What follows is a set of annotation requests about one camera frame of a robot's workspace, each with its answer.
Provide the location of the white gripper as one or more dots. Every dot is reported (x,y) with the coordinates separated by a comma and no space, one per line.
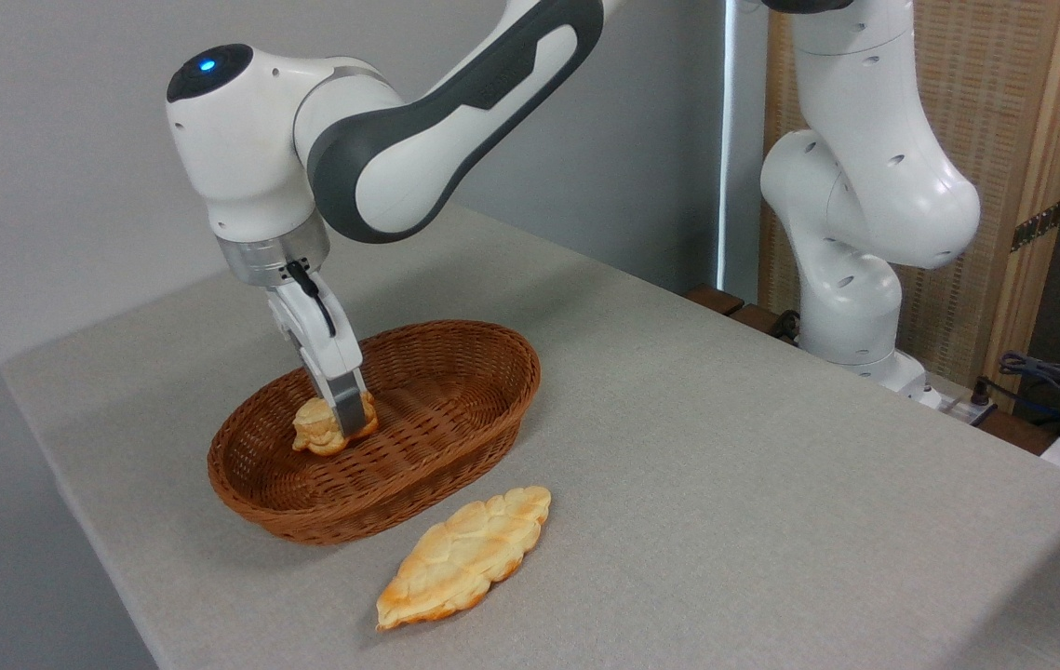
(329,340)

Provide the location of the small round bread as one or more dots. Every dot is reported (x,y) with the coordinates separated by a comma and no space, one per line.
(315,430)

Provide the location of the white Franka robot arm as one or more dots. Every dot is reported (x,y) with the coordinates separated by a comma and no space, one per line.
(865,186)

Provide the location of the long leaf-shaped bread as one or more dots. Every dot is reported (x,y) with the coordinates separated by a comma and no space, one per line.
(464,558)

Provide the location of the brown wicker basket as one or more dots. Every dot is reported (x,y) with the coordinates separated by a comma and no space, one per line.
(464,400)

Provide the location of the grey tablecloth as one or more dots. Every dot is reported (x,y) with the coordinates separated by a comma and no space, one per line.
(725,484)

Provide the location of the wooden bamboo folding screen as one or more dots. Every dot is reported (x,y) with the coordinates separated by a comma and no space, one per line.
(986,93)

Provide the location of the metal screen hinge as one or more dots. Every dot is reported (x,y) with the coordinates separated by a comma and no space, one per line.
(1039,225)

